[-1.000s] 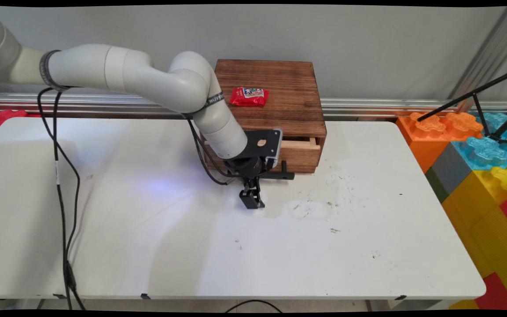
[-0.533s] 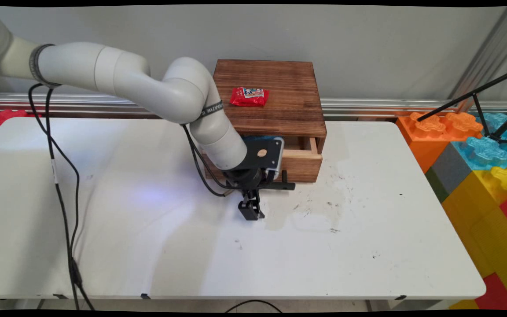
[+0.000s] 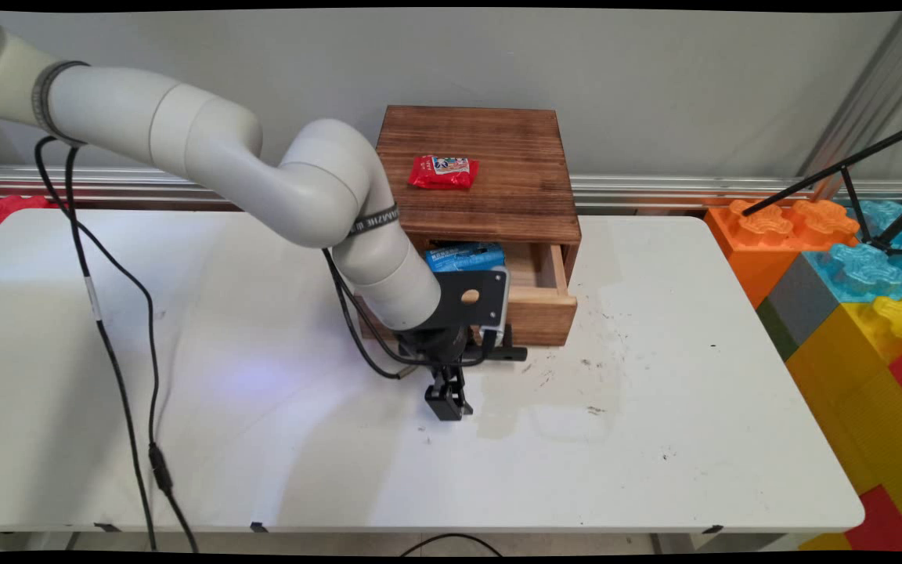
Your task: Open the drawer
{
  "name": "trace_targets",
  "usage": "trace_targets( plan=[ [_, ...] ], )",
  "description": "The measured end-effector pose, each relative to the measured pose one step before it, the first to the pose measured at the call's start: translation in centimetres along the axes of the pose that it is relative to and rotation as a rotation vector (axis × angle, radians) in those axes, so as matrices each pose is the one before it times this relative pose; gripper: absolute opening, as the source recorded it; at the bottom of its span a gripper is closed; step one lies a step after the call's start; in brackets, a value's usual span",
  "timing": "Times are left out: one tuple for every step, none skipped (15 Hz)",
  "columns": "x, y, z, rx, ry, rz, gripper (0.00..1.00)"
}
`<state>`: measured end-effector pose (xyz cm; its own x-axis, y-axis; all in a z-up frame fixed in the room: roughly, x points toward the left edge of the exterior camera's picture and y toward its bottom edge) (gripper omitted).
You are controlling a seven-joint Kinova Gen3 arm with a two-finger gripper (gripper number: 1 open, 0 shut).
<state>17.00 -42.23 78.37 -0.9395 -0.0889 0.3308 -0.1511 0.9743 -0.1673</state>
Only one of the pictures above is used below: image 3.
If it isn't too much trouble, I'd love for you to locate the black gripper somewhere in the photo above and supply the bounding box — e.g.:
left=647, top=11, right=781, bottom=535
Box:
left=396, top=324, right=474, bottom=422

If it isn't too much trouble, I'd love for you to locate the black drawer handle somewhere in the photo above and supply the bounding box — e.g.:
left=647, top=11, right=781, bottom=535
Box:
left=463, top=324, right=529, bottom=363

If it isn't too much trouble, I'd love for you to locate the brown wooden drawer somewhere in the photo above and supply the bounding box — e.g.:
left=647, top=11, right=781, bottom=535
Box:
left=420, top=240, right=579, bottom=348

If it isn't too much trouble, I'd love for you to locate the blue snack packet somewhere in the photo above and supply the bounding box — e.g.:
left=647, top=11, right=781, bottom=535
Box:
left=424, top=242, right=507, bottom=274

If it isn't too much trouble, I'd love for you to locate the red snack packet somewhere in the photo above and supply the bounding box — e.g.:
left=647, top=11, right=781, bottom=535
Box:
left=408, top=154, right=481, bottom=191

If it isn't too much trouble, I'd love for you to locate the brown wooden drawer cabinet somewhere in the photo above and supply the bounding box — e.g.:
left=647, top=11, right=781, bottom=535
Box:
left=357, top=106, right=583, bottom=342

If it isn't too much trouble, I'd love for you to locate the orange giant toy brick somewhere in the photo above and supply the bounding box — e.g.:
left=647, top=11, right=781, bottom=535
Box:
left=704, top=199, right=861, bottom=308

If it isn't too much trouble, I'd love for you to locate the grey giant toy brick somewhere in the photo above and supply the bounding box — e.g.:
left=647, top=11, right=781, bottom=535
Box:
left=756, top=255, right=839, bottom=363

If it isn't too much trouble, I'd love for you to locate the yellow giant toy brick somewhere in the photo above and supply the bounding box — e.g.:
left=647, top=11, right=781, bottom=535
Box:
left=784, top=296, right=902, bottom=551

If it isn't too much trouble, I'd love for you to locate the light blue giant toy brick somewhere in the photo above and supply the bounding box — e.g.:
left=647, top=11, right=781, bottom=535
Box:
left=802, top=200, right=902, bottom=305

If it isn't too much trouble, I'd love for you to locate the black tripod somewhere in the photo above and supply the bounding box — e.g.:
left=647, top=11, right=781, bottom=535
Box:
left=741, top=117, right=902, bottom=259

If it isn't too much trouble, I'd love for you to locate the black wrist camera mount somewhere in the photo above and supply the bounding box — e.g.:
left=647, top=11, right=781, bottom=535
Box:
left=418, top=266, right=508, bottom=332

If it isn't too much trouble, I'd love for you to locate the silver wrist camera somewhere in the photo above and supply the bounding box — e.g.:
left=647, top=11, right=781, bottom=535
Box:
left=496, top=266, right=512, bottom=331

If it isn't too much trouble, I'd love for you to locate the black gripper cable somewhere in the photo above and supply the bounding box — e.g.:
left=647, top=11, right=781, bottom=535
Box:
left=323, top=248, right=500, bottom=382

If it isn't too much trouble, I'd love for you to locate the black cable loop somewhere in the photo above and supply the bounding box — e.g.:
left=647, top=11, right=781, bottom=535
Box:
left=398, top=533, right=505, bottom=559

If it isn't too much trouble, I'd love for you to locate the black velcro strap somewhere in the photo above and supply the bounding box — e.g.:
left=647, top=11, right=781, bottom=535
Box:
left=31, top=60, right=92, bottom=148
left=348, top=202, right=402, bottom=239

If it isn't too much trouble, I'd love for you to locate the aluminium wall rail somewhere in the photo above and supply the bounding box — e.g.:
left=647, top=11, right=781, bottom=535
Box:
left=0, top=164, right=902, bottom=214

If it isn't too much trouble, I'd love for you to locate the black cable with connector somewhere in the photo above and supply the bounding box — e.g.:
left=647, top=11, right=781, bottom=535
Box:
left=34, top=137, right=200, bottom=554

